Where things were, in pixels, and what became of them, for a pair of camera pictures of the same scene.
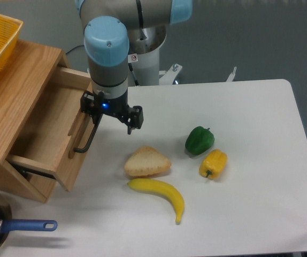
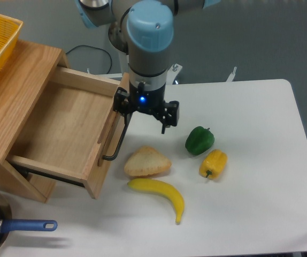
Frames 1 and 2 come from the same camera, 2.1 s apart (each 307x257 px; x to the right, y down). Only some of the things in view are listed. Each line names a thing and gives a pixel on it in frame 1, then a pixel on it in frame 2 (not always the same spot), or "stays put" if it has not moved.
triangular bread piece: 145,160 stays put
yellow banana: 163,188 stays put
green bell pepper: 199,140 stays put
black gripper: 96,105 -> 143,100
